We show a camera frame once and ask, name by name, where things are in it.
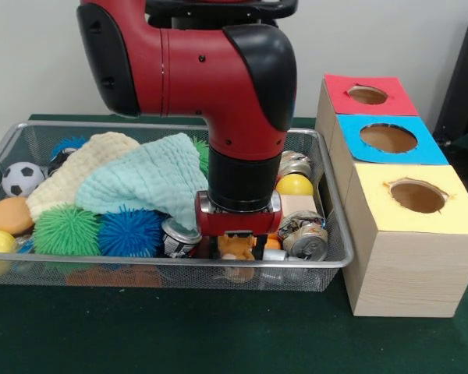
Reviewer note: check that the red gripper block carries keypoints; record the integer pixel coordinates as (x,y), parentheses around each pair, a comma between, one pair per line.
(238,224)

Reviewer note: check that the brown plush monkey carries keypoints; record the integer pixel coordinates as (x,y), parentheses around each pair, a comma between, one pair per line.
(238,247)

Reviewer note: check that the light blue waffle cloth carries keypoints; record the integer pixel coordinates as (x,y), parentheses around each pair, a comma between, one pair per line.
(148,179)

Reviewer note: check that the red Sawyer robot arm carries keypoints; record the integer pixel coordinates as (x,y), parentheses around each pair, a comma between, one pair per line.
(203,70)

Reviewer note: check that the wooden box with three holes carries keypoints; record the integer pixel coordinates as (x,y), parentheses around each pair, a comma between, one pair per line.
(405,280)

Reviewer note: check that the black printed drink can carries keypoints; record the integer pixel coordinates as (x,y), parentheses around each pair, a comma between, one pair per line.
(177,239)

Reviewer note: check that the crushed printed drink can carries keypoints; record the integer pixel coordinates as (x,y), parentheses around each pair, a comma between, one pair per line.
(304,237)

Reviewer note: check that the plain wooden cube block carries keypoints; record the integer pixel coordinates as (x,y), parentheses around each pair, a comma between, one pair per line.
(300,204)

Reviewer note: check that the yellow smooth ball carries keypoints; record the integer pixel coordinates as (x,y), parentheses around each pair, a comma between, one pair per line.
(296,185)

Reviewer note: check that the blue spiky rubber ball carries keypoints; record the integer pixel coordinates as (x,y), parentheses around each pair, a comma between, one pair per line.
(130,233)

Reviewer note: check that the cream waffle cloth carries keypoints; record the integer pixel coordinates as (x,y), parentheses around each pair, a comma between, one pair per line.
(89,167)

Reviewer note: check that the green spiky rubber ball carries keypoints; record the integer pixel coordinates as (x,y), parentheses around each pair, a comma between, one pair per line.
(68,231)

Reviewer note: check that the small soccer ball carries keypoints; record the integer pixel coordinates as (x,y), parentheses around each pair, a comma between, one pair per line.
(22,178)

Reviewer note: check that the orange foam ball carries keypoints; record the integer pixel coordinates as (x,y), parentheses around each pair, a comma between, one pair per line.
(9,214)

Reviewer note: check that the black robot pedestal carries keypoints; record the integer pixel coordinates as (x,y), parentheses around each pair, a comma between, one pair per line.
(218,11)

